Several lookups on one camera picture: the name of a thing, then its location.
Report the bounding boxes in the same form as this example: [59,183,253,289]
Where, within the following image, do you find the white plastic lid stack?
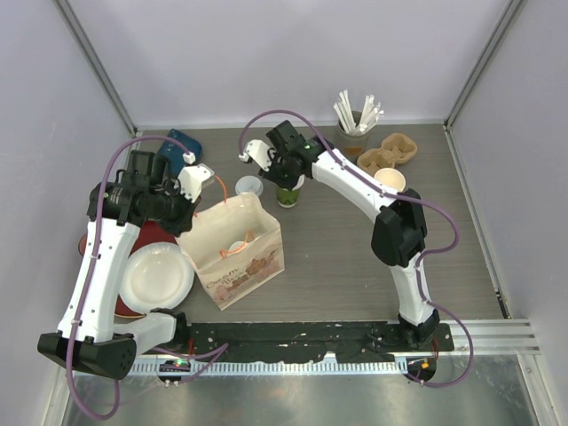
[234,175,264,197]

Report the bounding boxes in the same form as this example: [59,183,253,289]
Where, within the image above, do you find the brown pulp cup carrier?
[356,133,418,175]

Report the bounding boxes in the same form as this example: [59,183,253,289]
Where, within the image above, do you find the bear print paper bag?
[176,193,285,311]

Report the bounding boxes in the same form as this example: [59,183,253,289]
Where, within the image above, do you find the white plastic cup lid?
[227,241,247,254]

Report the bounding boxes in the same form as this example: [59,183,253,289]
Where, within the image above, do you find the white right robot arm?
[260,121,439,351]

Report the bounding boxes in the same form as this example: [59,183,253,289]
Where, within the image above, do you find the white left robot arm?
[37,150,196,380]

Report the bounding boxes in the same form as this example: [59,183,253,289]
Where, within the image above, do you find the blue ceramic dish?
[154,128,205,174]

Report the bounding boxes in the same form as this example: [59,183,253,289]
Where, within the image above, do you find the grey straw holder cup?
[332,121,370,163]

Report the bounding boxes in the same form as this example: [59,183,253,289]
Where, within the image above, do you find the pink floral mug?
[78,234,88,256]

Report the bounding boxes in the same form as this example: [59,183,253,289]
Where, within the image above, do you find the white paper plate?
[119,242,195,314]

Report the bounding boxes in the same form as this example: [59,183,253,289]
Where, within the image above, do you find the stacked green paper cups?
[374,168,406,193]

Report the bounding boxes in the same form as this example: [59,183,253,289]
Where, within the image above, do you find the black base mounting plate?
[183,321,454,364]

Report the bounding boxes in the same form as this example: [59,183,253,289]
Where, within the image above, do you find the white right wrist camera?
[239,139,276,176]

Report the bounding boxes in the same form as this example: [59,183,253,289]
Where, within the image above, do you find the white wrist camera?
[239,139,276,176]
[177,152,215,204]

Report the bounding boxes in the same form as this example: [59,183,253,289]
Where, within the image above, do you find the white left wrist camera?
[177,152,215,204]

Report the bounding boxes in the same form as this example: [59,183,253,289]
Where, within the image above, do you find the white slotted cable duct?
[127,353,407,377]

